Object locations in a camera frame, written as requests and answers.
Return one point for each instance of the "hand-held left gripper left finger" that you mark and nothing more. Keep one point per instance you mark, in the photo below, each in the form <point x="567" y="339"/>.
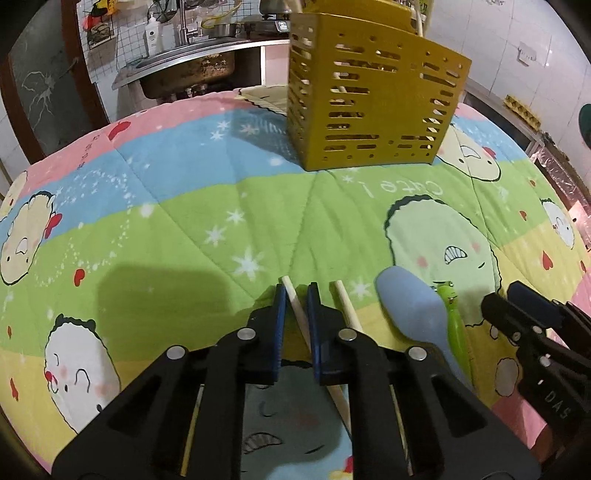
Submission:
<point x="278" y="327"/>

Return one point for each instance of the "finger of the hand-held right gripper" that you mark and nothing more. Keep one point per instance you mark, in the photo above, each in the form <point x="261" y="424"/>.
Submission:
<point x="528" y="295"/>
<point x="502" y="312"/>

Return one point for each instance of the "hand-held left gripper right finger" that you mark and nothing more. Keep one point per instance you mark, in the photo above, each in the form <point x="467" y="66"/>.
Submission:
<point x="314" y="327"/>

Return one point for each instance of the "green frog utensil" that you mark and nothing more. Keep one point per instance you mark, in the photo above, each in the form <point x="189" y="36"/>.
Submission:
<point x="455" y="323"/>

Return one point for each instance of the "light blue plastic spoon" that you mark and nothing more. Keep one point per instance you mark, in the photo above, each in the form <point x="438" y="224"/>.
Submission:
<point x="406" y="304"/>

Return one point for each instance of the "yellow perforated utensil holder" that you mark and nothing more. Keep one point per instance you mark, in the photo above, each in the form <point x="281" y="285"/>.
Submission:
<point x="364" y="106"/>

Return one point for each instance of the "side table with plastic cover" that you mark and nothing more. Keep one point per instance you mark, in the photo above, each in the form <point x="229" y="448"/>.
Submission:
<point x="563" y="170"/>

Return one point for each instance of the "colourful cartoon printed blanket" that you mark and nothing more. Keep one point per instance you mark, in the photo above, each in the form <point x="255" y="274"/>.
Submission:
<point x="184" y="207"/>

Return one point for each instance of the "yellow egg carton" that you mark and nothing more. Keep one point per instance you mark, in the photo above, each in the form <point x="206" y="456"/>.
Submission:
<point x="522" y="110"/>

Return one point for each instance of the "steel kitchen counter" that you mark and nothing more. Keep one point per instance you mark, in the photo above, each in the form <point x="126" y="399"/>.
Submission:
<point x="498" y="113"/>

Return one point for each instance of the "steel sink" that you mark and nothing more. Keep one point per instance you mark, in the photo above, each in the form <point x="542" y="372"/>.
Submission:
<point x="194" y="64"/>

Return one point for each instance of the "gas stove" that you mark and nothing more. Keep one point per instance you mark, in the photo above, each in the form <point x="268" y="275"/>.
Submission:
<point x="265" y="25"/>

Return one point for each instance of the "small steel pot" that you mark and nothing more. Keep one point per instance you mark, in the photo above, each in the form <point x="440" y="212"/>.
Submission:
<point x="225" y="29"/>

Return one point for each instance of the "steel faucet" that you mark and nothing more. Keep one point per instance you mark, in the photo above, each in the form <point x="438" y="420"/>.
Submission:
<point x="187" y="23"/>

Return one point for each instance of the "white soap bottle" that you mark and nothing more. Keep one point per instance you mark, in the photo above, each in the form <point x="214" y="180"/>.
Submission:
<point x="152" y="34"/>

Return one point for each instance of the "brown door with frosted glass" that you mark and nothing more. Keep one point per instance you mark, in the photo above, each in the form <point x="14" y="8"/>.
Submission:
<point x="46" y="78"/>

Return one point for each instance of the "small hanging picture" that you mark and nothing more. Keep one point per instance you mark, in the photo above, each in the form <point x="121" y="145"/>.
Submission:
<point x="100" y="34"/>

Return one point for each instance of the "yellow and black hanging toy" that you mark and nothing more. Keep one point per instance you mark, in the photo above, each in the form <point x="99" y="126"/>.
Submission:
<point x="99" y="8"/>

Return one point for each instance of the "white wall socket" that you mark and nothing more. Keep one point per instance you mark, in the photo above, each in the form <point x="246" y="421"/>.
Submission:
<point x="527" y="52"/>

